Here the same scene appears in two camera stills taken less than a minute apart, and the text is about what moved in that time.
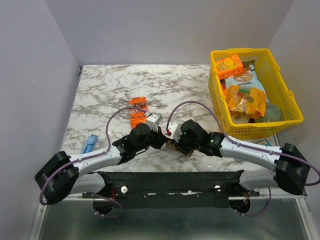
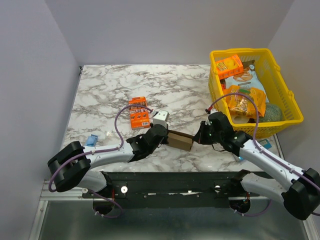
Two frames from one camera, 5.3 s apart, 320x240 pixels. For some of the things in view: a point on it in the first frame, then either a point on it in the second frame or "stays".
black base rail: [172, 189] stays
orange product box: [137, 116] stays
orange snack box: [230, 66] stays
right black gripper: [180, 144] to [200, 133]
